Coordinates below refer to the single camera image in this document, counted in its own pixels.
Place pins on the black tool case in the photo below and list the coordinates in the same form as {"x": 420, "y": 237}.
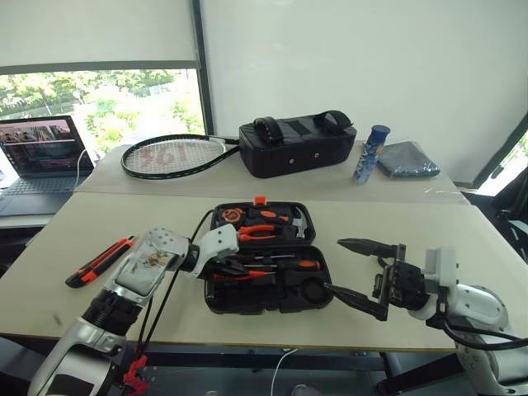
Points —
{"x": 255, "y": 305}

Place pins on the black table frame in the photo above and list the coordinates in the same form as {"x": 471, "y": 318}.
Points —
{"x": 231, "y": 363}

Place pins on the black tennis racket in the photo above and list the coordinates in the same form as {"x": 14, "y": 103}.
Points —
{"x": 173, "y": 156}

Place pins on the black rectangular bag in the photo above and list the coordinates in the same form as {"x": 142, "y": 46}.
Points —
{"x": 288, "y": 156}

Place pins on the orange black utility knife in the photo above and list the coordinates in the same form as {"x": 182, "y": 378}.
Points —
{"x": 99, "y": 264}

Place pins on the grey rounded shape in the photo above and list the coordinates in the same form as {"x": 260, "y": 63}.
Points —
{"x": 305, "y": 391}

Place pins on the folded blue grey cloth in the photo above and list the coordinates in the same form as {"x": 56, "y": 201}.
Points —
{"x": 406, "y": 161}

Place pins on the white roller blind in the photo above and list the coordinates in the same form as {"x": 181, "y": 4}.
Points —
{"x": 82, "y": 33}

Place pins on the black window pillar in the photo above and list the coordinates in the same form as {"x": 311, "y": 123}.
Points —
{"x": 204, "y": 82}

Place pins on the blue spray can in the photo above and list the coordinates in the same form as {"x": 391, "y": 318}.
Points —
{"x": 369, "y": 156}

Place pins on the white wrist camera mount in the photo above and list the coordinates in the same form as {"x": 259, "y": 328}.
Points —
{"x": 220, "y": 243}
{"x": 443, "y": 264}

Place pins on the dark laptop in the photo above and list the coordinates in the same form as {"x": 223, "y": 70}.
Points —
{"x": 37, "y": 144}

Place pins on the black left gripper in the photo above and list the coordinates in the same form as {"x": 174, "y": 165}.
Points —
{"x": 218, "y": 268}

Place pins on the small orange black screwdriver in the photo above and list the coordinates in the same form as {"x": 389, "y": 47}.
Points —
{"x": 268, "y": 215}

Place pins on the steel claw hammer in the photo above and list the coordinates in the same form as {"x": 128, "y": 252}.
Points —
{"x": 300, "y": 227}

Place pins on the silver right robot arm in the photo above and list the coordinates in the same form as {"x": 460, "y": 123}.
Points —
{"x": 478, "y": 305}

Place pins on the black electrical tape roll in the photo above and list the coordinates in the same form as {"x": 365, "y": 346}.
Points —
{"x": 315, "y": 290}

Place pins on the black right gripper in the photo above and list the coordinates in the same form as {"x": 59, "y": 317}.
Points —
{"x": 402, "y": 284}

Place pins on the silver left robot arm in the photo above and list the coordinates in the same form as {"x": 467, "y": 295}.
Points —
{"x": 144, "y": 264}

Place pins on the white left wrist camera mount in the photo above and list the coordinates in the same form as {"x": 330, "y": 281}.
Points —
{"x": 220, "y": 243}

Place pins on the dark slanted window frame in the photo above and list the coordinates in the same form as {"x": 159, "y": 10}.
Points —
{"x": 501, "y": 161}

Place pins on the orange black tape measure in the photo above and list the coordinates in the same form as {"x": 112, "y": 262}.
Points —
{"x": 232, "y": 216}

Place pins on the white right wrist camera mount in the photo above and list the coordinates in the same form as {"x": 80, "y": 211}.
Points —
{"x": 443, "y": 264}

